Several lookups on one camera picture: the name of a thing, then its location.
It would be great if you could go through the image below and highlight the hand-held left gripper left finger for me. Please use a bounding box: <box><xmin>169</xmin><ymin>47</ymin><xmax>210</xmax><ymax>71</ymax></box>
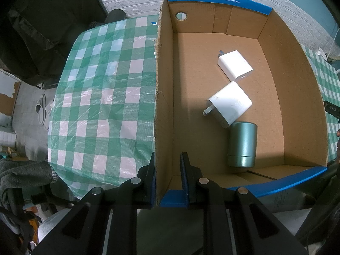
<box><xmin>32</xmin><ymin>151</ymin><xmax>157</xmax><ymax>255</ymax></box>

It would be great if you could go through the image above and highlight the small white wall charger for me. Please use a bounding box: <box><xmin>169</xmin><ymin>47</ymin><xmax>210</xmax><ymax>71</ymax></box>
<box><xmin>217</xmin><ymin>50</ymin><xmax>254</xmax><ymax>83</ymax></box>

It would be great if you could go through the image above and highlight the grey fleece cloth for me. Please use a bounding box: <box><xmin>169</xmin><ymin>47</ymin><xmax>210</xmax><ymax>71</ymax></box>
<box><xmin>0</xmin><ymin>159</ymin><xmax>57</xmax><ymax>208</ymax></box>

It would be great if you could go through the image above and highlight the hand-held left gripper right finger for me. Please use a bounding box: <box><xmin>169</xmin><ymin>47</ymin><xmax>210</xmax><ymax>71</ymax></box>
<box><xmin>180</xmin><ymin>152</ymin><xmax>309</xmax><ymax>255</ymax></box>

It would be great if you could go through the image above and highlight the green checkered tablecloth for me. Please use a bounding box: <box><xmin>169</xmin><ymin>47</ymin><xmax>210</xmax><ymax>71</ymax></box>
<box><xmin>47</xmin><ymin>16</ymin><xmax>340</xmax><ymax>200</ymax></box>

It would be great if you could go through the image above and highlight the blue cardboard box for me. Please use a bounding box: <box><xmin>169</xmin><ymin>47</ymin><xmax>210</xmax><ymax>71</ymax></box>
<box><xmin>153</xmin><ymin>0</ymin><xmax>328</xmax><ymax>208</ymax></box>

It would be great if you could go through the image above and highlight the teal metal cylinder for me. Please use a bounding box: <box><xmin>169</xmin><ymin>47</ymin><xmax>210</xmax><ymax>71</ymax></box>
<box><xmin>227</xmin><ymin>122</ymin><xmax>258</xmax><ymax>168</ymax></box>

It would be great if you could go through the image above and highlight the large white wall charger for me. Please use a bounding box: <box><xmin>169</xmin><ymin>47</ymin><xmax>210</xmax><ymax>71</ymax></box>
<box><xmin>203</xmin><ymin>81</ymin><xmax>252</xmax><ymax>129</ymax></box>

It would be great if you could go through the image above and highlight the white slipper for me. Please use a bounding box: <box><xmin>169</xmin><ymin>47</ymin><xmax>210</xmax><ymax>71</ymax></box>
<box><xmin>35</xmin><ymin>96</ymin><xmax>51</xmax><ymax>125</ymax></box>

